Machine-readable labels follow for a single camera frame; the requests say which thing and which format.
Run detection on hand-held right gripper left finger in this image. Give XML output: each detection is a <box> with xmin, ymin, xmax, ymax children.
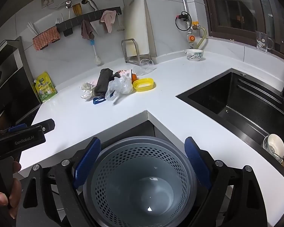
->
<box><xmin>15</xmin><ymin>137</ymin><xmax>102</xmax><ymax>227</ymax></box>

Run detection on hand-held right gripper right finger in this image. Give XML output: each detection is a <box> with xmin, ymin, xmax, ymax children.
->
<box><xmin>184</xmin><ymin>137</ymin><xmax>268</xmax><ymax>227</ymax></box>

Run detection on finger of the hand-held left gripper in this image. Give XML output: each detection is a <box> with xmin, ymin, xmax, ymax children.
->
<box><xmin>32</xmin><ymin>119</ymin><xmax>55</xmax><ymax>133</ymax></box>
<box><xmin>7</xmin><ymin>124</ymin><xmax>29</xmax><ymax>134</ymax></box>

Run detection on grey perforated waste basket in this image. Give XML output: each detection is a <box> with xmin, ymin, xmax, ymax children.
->
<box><xmin>83</xmin><ymin>136</ymin><xmax>212</xmax><ymax>227</ymax></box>

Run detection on dark grey cloth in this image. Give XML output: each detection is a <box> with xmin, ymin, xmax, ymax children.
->
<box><xmin>93</xmin><ymin>68</ymin><xmax>120</xmax><ymax>97</ymax></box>

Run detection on clear plastic bag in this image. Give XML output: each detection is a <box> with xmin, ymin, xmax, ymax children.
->
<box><xmin>105</xmin><ymin>76</ymin><xmax>133</xmax><ymax>102</ymax></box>

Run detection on yellow plastic lid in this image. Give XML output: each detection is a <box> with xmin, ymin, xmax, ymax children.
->
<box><xmin>133</xmin><ymin>78</ymin><xmax>155</xmax><ymax>92</ymax></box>

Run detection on person's left hand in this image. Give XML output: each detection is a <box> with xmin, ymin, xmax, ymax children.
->
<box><xmin>0</xmin><ymin>161</ymin><xmax>22</xmax><ymax>219</ymax></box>

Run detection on yellow green detergent pouch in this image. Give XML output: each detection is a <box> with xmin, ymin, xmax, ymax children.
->
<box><xmin>33</xmin><ymin>71</ymin><xmax>58</xmax><ymax>103</ymax></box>

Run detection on black oven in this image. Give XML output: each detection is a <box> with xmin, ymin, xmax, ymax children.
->
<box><xmin>0</xmin><ymin>37</ymin><xmax>42</xmax><ymax>133</ymax></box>

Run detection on crumpled white tissue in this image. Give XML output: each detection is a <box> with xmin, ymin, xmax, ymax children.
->
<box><xmin>80</xmin><ymin>82</ymin><xmax>96</xmax><ymax>101</ymax></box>

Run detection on black sink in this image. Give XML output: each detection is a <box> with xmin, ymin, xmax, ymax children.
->
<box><xmin>176</xmin><ymin>68</ymin><xmax>284</xmax><ymax>171</ymax></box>

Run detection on white bowl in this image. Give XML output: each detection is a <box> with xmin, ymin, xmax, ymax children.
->
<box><xmin>261</xmin><ymin>134</ymin><xmax>284</xmax><ymax>163</ymax></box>

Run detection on white bottle brush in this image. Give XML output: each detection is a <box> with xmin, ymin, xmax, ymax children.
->
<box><xmin>89</xmin><ymin>40</ymin><xmax>102</xmax><ymax>66</ymax></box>

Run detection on orange wavy dishcloth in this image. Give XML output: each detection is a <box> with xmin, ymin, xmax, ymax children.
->
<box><xmin>33</xmin><ymin>27</ymin><xmax>61</xmax><ymax>52</ymax></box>

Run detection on white straws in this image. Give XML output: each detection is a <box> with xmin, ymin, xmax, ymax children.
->
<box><xmin>27</xmin><ymin>22</ymin><xmax>39</xmax><ymax>37</ymax></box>

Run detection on brown cloth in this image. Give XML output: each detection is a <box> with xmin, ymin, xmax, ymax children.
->
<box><xmin>81</xmin><ymin>19</ymin><xmax>95</xmax><ymax>40</ymax></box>

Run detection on patterned ceramic bowl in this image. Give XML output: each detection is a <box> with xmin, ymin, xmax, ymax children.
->
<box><xmin>185</xmin><ymin>49</ymin><xmax>204</xmax><ymax>62</ymax></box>

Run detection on metal cutting board rack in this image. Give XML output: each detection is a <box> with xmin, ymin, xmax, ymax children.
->
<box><xmin>121</xmin><ymin>39</ymin><xmax>157</xmax><ymax>64</ymax></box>

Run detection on clear plastic cup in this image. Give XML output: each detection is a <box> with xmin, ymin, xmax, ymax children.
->
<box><xmin>133</xmin><ymin>59</ymin><xmax>158</xmax><ymax>75</ymax></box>

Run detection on straw pot brush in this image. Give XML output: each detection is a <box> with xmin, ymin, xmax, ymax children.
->
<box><xmin>72</xmin><ymin>3</ymin><xmax>83</xmax><ymax>16</ymax></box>

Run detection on pink cloth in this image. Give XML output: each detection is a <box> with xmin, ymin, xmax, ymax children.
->
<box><xmin>100</xmin><ymin>10</ymin><xmax>117</xmax><ymax>33</ymax></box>

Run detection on glass mug with cartoon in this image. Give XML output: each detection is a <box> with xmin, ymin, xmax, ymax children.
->
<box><xmin>255</xmin><ymin>31</ymin><xmax>274</xmax><ymax>52</ymax></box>

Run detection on white cutting board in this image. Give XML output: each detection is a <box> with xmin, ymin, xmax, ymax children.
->
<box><xmin>123</xmin><ymin>0</ymin><xmax>150</xmax><ymax>57</ymax></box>

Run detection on metal gas pipe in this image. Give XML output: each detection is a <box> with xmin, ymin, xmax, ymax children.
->
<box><xmin>179</xmin><ymin>0</ymin><xmax>192</xmax><ymax>31</ymax></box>

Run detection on blue strap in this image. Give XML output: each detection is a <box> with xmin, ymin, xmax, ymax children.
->
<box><xmin>93</xmin><ymin>95</ymin><xmax>114</xmax><ymax>105</ymax></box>

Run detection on black wall rail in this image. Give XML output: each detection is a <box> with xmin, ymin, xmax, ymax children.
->
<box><xmin>55</xmin><ymin>6</ymin><xmax>122</xmax><ymax>37</ymax></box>

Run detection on yellow gas hose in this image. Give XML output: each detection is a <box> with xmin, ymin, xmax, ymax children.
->
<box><xmin>195</xmin><ymin>27</ymin><xmax>207</xmax><ymax>50</ymax></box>

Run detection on gas valve with yellow handle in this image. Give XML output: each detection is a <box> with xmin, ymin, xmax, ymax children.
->
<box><xmin>188</xmin><ymin>21</ymin><xmax>201</xmax><ymax>49</ymax></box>

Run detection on black cable loop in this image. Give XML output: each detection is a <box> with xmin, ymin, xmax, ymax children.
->
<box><xmin>176</xmin><ymin>11</ymin><xmax>192</xmax><ymax>31</ymax></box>

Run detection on dark window frame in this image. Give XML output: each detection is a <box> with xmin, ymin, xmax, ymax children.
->
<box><xmin>200</xmin><ymin>0</ymin><xmax>284</xmax><ymax>57</ymax></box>

